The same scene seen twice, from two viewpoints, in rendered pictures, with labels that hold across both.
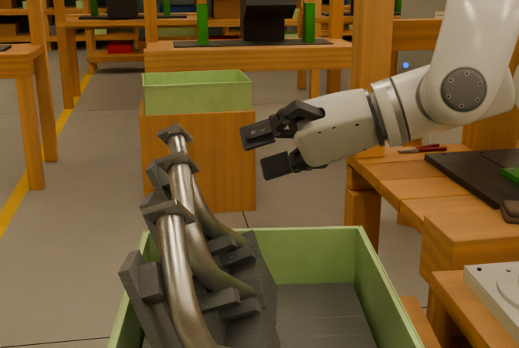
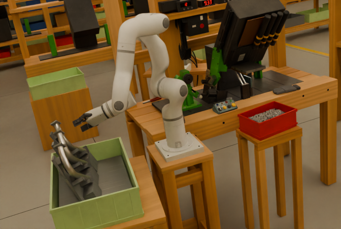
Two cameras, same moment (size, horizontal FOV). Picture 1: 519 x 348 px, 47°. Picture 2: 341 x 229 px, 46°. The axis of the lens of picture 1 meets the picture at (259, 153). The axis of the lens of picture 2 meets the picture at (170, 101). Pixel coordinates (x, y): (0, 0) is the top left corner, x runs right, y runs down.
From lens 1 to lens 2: 135 cm
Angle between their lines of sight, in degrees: 9
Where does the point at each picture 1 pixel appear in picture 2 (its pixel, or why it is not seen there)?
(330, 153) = (96, 122)
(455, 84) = (116, 104)
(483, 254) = (163, 137)
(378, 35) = not seen: hidden behind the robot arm
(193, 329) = (70, 168)
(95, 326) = (33, 203)
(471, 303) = (156, 153)
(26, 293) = not seen: outside the picture
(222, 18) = (62, 26)
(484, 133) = not seen: hidden behind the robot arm
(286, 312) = (100, 167)
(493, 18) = (121, 89)
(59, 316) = (15, 203)
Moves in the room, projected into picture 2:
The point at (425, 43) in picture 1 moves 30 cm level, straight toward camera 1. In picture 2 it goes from (144, 60) to (139, 71)
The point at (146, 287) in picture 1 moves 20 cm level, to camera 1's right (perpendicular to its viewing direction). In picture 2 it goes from (58, 162) to (100, 153)
